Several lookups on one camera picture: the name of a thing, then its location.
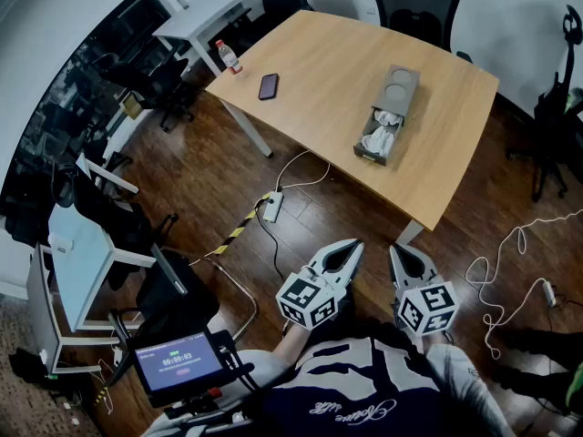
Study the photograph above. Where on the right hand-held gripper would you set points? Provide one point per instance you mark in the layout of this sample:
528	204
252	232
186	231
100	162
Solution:
426	310

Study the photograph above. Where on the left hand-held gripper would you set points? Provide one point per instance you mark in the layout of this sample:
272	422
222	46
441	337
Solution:
309	305

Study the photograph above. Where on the grey box with dark end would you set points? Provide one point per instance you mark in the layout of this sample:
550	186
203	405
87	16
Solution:
387	148

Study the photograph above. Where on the grey card box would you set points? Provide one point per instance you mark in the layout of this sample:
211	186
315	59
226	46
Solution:
401	89

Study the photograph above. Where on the person's left forearm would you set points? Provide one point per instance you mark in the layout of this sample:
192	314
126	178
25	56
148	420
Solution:
291	343

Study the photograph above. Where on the white table leg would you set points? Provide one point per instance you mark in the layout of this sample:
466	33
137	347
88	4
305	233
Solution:
410	232
248	128

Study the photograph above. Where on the yellow black striped tape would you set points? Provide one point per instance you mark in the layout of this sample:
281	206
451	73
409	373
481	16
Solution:
234	234

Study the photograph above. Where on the crumpled white cloth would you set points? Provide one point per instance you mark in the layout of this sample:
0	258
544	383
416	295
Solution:
377	140
387	117

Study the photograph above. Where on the person's navy white shirt torso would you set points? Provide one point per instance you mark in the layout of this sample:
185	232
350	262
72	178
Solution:
364	394

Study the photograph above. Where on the small white power strip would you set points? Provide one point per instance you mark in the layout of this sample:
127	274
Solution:
549	293

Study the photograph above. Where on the black smartphone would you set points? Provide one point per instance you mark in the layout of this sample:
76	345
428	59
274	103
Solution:
268	86

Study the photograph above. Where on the black framed monitor screen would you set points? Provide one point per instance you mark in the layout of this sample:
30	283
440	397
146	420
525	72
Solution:
177	367

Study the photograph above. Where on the clear red-capped water bottle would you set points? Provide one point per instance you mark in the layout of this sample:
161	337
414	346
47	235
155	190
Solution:
229	57

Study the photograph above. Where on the cardboard box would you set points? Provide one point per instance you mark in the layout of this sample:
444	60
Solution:
131	106

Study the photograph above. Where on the white glass-top desk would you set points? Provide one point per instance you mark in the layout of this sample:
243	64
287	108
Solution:
77	262

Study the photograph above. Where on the white side desk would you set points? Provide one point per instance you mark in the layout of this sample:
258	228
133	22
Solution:
205	14

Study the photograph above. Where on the small dark-lidded jar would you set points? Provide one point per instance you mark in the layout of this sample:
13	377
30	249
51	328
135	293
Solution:
182	3

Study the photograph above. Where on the black glass cabinet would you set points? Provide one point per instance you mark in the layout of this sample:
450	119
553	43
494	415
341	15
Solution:
68	107

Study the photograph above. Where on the chrome chair frame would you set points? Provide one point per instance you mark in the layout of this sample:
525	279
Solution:
246	298

